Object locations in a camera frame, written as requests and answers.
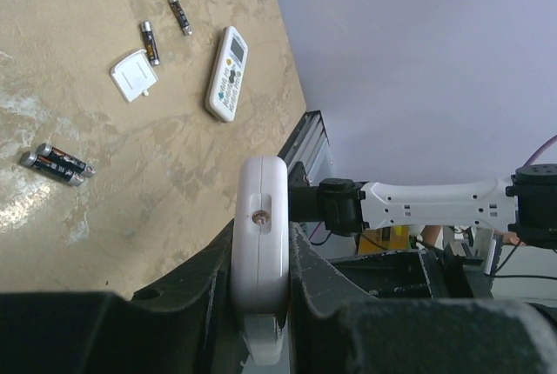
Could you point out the black grey battery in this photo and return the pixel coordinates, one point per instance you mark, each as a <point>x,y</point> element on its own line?
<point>149,43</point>
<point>180,16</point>

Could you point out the black purple battery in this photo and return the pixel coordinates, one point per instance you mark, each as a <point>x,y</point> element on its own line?
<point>51,169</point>
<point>67,160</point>

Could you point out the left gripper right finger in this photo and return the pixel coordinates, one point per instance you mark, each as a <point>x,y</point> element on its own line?
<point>335,327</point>

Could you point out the left black purple battery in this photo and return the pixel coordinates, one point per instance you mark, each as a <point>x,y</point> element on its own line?
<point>51,169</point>

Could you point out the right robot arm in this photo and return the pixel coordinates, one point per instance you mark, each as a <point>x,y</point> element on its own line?
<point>524,203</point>

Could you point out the left black grey battery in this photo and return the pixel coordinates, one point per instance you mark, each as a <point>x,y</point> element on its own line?
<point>149,43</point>

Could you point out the white grey remote control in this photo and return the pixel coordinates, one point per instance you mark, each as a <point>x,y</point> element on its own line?
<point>227,76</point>

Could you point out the white battery cover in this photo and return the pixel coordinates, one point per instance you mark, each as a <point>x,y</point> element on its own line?
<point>134,76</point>

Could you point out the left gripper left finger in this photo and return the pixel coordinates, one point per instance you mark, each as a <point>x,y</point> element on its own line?
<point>181,323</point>

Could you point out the white red remote control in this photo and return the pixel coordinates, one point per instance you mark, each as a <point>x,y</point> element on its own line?
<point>260,257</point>

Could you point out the right black grey battery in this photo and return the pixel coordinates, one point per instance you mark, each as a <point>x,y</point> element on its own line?
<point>180,16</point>

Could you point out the right black purple battery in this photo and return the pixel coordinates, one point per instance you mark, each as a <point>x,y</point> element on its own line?
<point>67,160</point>

